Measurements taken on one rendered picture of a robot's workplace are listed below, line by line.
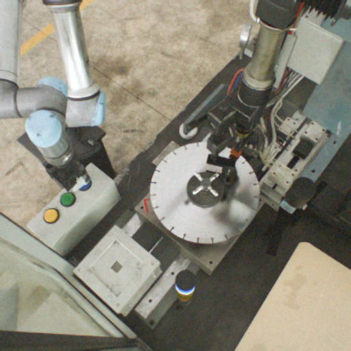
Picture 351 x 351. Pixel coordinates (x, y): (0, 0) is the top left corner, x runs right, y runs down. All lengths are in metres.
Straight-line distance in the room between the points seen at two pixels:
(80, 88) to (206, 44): 1.67
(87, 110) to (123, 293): 0.60
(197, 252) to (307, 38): 0.68
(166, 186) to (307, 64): 0.53
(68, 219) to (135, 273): 0.27
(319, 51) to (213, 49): 2.01
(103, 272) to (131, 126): 1.41
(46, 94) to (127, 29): 2.01
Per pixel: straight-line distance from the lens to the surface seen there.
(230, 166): 1.04
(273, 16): 0.70
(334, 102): 0.85
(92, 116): 1.25
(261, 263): 1.24
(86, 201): 1.15
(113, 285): 1.07
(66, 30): 1.17
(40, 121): 0.87
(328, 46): 0.75
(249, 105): 0.88
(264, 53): 0.77
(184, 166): 1.11
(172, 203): 1.06
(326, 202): 1.28
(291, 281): 1.25
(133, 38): 2.83
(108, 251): 1.09
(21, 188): 2.31
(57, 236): 1.14
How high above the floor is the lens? 1.94
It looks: 65 degrees down
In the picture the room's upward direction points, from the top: 1 degrees counter-clockwise
